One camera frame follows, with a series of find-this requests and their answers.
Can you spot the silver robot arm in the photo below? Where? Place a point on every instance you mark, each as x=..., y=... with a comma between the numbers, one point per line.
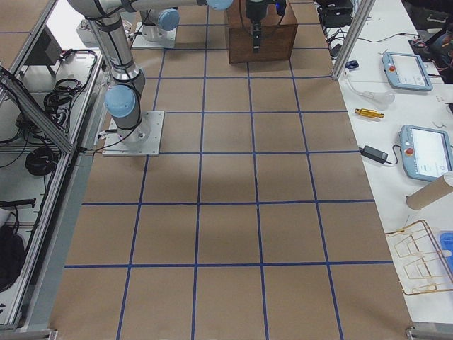
x=123, y=100
x=163, y=19

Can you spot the dark wooden drawer cabinet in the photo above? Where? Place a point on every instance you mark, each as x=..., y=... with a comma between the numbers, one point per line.
x=259, y=31

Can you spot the black power adapter brick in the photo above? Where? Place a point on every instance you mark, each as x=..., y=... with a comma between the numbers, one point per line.
x=374, y=154

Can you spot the small blue device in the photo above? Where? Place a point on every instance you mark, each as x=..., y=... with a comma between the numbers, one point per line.
x=352, y=64

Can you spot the clear light bulb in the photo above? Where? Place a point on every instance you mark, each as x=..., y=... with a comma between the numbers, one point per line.
x=381, y=98

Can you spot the near teach pendant tablet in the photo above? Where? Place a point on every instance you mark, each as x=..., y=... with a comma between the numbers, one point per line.
x=426, y=152

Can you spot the teach pendant tablet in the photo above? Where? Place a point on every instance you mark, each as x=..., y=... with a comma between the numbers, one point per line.
x=426, y=152
x=406, y=72

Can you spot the far teach pendant tablet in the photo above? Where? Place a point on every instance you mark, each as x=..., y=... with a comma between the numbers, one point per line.
x=406, y=72

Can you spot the cardboard tube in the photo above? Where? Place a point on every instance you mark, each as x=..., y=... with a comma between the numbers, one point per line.
x=430, y=193

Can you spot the blue plastic tray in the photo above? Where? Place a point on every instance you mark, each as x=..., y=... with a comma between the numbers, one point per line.
x=446, y=244

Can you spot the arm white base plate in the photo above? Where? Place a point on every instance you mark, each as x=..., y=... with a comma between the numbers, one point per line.
x=152, y=37
x=145, y=140

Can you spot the aluminium frame post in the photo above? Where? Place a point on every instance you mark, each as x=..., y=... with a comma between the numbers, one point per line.
x=353, y=34

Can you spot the gold wire rack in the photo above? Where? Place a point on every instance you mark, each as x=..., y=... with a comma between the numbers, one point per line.
x=419, y=259

